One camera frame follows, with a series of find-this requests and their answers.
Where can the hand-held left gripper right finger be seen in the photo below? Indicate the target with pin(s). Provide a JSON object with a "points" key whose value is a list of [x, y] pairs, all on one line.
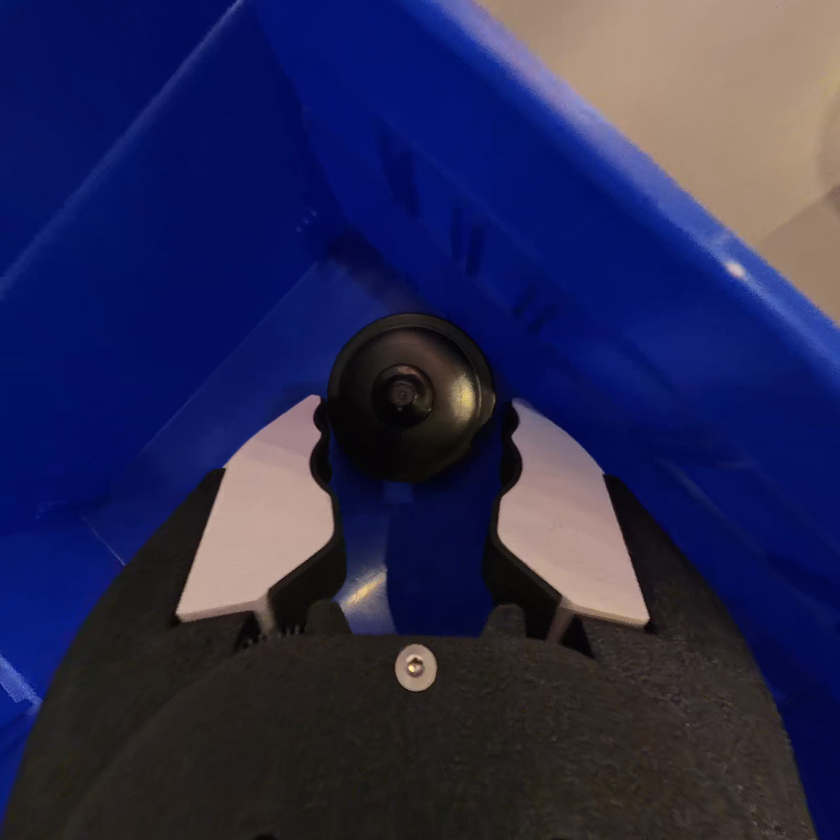
{"points": [[571, 531]]}

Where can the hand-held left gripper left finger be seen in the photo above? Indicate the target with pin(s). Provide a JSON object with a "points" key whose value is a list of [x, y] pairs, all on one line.
{"points": [[262, 525]]}

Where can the black bottle lid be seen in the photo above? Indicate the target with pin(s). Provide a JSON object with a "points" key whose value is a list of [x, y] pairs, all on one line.
{"points": [[367, 433]]}

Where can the blue plastic bin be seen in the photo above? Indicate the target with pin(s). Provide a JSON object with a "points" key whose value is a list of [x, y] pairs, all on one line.
{"points": [[131, 262]]}

